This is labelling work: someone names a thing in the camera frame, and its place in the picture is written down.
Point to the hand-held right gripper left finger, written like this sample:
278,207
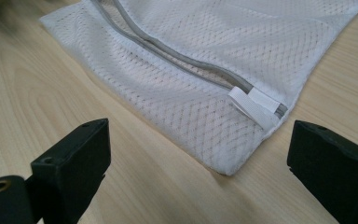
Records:
71,168

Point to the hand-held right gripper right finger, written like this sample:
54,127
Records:
335,168

